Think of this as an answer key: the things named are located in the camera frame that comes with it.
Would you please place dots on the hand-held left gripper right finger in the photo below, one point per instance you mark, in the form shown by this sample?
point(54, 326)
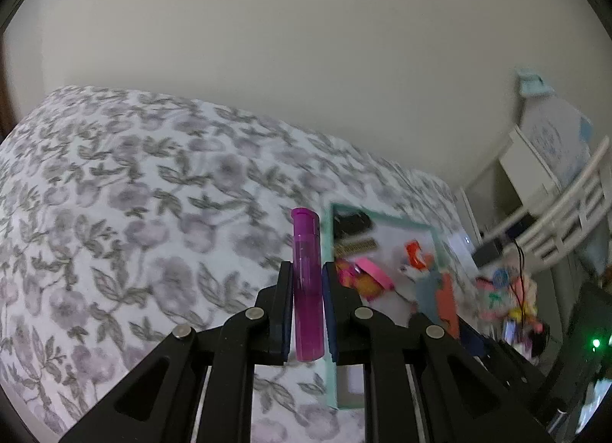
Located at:
point(330, 314)

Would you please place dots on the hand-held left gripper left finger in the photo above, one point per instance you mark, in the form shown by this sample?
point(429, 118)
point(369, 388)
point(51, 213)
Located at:
point(285, 309)

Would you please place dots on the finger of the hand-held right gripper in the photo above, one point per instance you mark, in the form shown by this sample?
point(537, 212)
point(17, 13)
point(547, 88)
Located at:
point(471, 342)

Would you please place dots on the purple lighter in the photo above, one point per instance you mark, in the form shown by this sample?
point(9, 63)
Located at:
point(307, 290)

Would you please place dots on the large orange and blue toy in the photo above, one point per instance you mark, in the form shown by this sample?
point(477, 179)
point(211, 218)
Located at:
point(444, 299)

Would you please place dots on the pink wristband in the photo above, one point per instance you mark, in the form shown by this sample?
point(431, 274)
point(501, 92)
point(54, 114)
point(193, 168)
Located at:
point(377, 273)

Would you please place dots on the black toy car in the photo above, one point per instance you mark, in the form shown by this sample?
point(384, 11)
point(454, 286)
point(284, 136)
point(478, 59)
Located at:
point(351, 224)

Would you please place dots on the teal box lid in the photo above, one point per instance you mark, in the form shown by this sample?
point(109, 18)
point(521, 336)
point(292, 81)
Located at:
point(392, 244)

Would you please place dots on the small orange and blue toy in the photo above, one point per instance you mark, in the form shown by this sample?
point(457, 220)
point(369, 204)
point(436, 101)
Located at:
point(416, 254)

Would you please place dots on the pile of colourful toys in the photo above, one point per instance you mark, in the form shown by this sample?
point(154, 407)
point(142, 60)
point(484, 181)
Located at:
point(497, 299)

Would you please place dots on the black device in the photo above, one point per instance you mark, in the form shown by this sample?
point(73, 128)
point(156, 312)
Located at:
point(487, 252)

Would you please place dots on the white shelf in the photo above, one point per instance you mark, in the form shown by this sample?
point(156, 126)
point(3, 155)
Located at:
point(526, 166)

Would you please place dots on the grey floral blanket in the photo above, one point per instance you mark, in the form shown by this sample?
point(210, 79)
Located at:
point(119, 209)

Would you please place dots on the light blue note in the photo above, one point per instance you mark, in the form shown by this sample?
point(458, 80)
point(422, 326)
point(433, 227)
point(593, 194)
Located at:
point(533, 82)

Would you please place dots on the white slatted rail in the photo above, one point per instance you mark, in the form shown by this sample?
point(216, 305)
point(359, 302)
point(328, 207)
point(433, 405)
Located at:
point(573, 204)

